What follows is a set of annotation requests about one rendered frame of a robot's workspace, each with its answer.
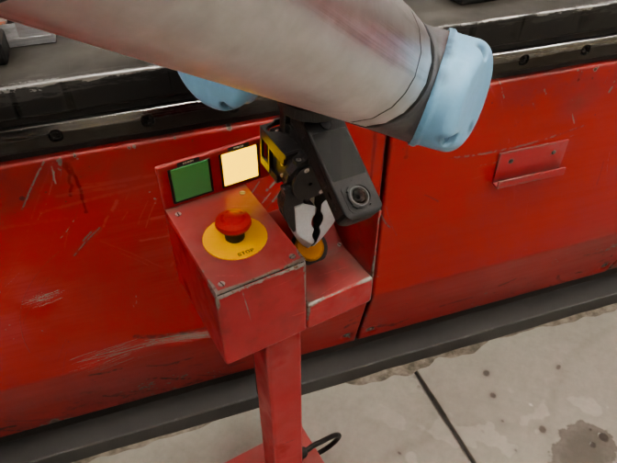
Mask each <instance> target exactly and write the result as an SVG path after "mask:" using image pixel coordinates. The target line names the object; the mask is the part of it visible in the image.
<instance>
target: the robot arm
mask: <svg viewBox="0 0 617 463"><path fill-rule="evenodd" d="M0 18H3V19H6V20H9V21H13V22H16V23H18V24H22V25H25V26H28V27H32V28H36V29H40V30H43V31H46V32H49V33H52V34H55V35H59V36H62V37H65V38H68V39H71V40H77V41H80V42H82V43H86V44H89V45H92V46H96V47H98V48H101V49H105V50H108V51H113V52H116V53H120V54H123V55H126V56H129V57H132V58H135V59H139V60H142V61H145V62H150V63H153V64H157V65H160V66H162V67H166V68H169V69H172V70H176V71H177V72H178V74H179V75H180V77H181V79H182V81H183V82H184V84H185V86H186V87H187V88H188V90H189V91H190V92H191V93H192V94H193V95H194V96H195V97H196V98H197V99H198V100H199V101H201V102H202V103H204V104H205V105H207V106H209V107H212V108H215V109H217V110H222V111H228V110H233V109H236V108H239V107H241V106H242V105H244V104H250V103H252V102H253V101H254V100H255V99H256V98H257V97H258V96H263V97H267V98H270V99H273V100H276V101H277V105H278V107H279V109H280V117H279V118H275V119H274V120H273V122H270V123H267V124H263V125H261V126H260V147H261V163H262V165H263V166H264V167H265V169H266V170H267V171H268V173H269V174H270V176H271V177H272V178H273V179H274V180H275V181H276V183H280V182H283V183H284V184H283V185H281V186H280V187H281V190H280V192H279V193H278V195H277V205H278V207H279V210H280V212H281V214H282V215H283V217H284V218H285V220H286V222H287V224H288V226H289V228H290V230H291V231H292V232H293V234H294V235H295V237H296V238H297V240H298V241H299V242H300V243H301V244H302V245H304V246H305V247H307V248H309V247H310V246H314V245H316V244H317V243H318V242H319V241H320V240H321V238H322V237H323V236H324V235H325V233H326V232H327V231H328V230H329V228H330V227H331V225H332V224H333V223H334V222H335V221H336V222H337V224H338V225H340V226H349V225H352V224H355V223H356V222H359V221H362V220H367V219H370V218H371V217H372V216H373V215H375V214H376V213H377V212H378V211H379V210H380V209H381V207H382V202H381V200H380V198H379V195H378V194H377V192H376V189H375V186H374V184H373V182H372V180H371V178H370V176H369V174H368V172H367V170H366V168H365V165H364V162H363V160H362V158H361V156H360V154H359V152H358V150H357V148H356V146H355V144H354V142H353V138H352V136H351V134H350V132H349V131H348V128H347V126H346V124H345V122H344V121H346V122H348V123H351V124H353V125H355V126H358V127H361V128H365V129H368V130H373V131H376V132H379V133H382V134H385V135H387V136H390V137H393V138H396V139H399V140H402V141H406V142H407V143H408V145H410V146H416V145H420V146H423V147H427V148H430V149H434V150H437V151H440V152H451V151H454V150H456V149H457V148H459V147H460V146H461V145H462V144H463V143H464V142H465V141H466V139H467V138H468V137H469V135H470V133H471V132H472V130H473V128H474V127H475V125H476V123H477V120H478V118H479V115H480V113H481V110H482V108H483V106H484V103H485V100H486V97H487V94H488V89H489V85H490V81H491V76H492V70H493V55H492V51H491V48H490V47H489V46H488V44H487V43H486V42H485V41H484V40H481V39H478V38H474V37H470V36H467V35H464V34H461V33H458V32H457V30H456V29H455V28H448V30H446V29H442V28H436V27H432V26H429V25H427V24H425V23H424V22H423V21H422V20H421V19H420V18H419V17H418V16H417V15H416V14H415V12H414V11H413V10H412V9H411V8H410V7H409V6H408V5H407V4H406V3H405V2H404V1H403V0H0ZM279 124H280V126H277V127H273V126H276V125H279ZM272 127H273V128H272ZM268 129H269V131H268ZM264 141H265V143H266V144H267V145H268V160H267V159H266V158H265V156H264ZM313 216H314V218H313ZM312 218H313V223H314V225H313V226H312V225H311V221H312Z"/></svg>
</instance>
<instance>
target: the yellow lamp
mask: <svg viewBox="0 0 617 463"><path fill-rule="evenodd" d="M221 161H222V168H223V175H224V183H225V186H228V185H231V184H235V183H238V182H240V181H243V180H246V179H249V178H252V177H255V176H258V163H257V151H256V145H253V146H250V147H246V148H243V149H240V150H237V151H234V152H228V153H225V154H222V155H221Z"/></svg>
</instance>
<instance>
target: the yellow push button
mask: <svg viewBox="0 0 617 463"><path fill-rule="evenodd" d="M295 246H296V248H297V249H298V250H299V251H300V253H301V254H302V255H303V256H304V257H305V259H306V261H310V262H311V261H316V260H318V259H319V258H320V257H321V256H322V254H323V251H324V244H323V241H322V240H320V241H319V242H318V243H317V244H316V245H314V246H310V247H309V248H307V247H305V246H304V245H302V244H301V243H300V242H299V241H298V240H296V242H295Z"/></svg>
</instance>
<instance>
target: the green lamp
mask: <svg viewBox="0 0 617 463"><path fill-rule="evenodd" d="M170 173H171V178H172V182H173V187H174V195H175V200H176V202H178V201H181V200H184V199H187V198H191V197H194V196H197V195H200V194H204V193H207V192H209V191H212V188H211V182H210V175H209V169H208V159H206V160H204V161H200V162H197V163H194V164H189V165H186V166H182V167H179V168H176V169H173V170H170Z"/></svg>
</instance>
